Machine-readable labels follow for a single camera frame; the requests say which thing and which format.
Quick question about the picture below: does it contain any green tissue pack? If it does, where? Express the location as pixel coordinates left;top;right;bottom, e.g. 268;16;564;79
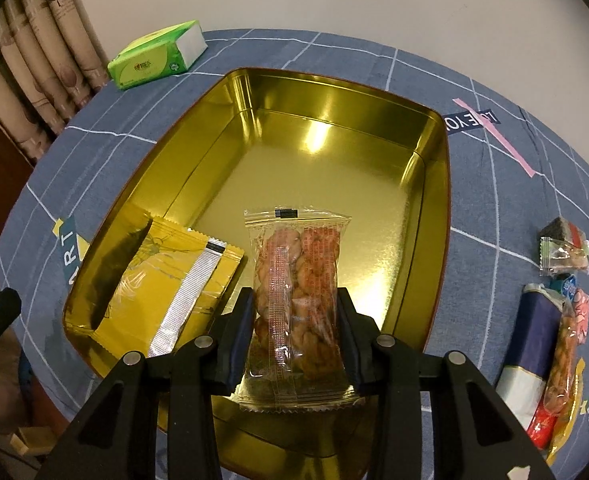
107;20;208;92

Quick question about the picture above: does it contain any clear twisted snack packet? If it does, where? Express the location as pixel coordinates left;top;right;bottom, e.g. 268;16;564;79
238;206;366;413

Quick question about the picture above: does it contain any yellow snack packet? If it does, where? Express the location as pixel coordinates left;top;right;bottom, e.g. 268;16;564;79
92;215;246;358

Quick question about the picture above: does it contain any gold tin box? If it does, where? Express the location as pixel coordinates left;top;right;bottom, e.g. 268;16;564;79
62;66;451;461

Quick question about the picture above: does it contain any blue checked tablecloth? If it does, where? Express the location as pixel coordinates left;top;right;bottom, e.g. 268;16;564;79
0;29;589;480

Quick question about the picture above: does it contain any dark seaweed snack packet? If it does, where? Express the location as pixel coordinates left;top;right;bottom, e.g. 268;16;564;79
541;217;588;247

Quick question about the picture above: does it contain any beige patterned curtain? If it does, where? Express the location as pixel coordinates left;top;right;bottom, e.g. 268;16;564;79
0;0;111;167

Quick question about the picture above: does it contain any blue snack packet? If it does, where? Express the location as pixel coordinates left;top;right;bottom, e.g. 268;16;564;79
549;274;581;302

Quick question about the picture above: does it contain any red snack packet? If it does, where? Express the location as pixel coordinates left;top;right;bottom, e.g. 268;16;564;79
526;300;588;467

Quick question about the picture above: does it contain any clear green-edged snack packet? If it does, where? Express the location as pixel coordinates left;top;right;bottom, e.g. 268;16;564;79
539;237;589;277

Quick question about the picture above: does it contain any pink patterned snack packet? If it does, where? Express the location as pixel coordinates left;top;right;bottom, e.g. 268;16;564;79
571;287;589;347

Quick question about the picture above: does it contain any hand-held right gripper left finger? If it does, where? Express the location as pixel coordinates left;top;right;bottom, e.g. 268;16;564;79
34;287;256;480

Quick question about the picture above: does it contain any light wooden block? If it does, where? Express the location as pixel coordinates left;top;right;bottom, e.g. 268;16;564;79
8;425;51;456

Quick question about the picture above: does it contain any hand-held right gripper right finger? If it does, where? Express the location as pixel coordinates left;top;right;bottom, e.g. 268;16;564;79
336;287;556;480

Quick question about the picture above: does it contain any navy and white snack packet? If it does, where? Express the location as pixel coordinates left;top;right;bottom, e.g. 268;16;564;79
495;283;566;431

